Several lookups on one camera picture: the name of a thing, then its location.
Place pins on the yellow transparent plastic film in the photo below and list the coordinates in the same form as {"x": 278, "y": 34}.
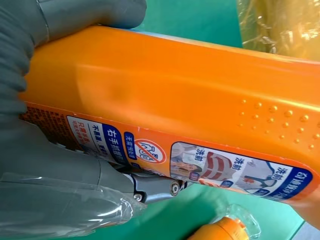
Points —
{"x": 287, "y": 26}

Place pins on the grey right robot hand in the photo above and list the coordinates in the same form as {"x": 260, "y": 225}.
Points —
{"x": 50, "y": 198}

